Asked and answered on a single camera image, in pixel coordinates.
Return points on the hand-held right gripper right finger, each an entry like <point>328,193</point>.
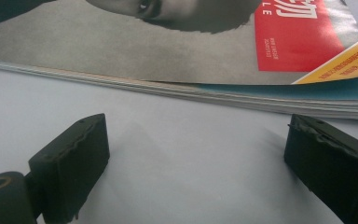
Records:
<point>332,168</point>

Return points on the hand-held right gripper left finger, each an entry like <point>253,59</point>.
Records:
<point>70,165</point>

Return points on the grey cover magazine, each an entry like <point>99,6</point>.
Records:
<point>155,40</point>

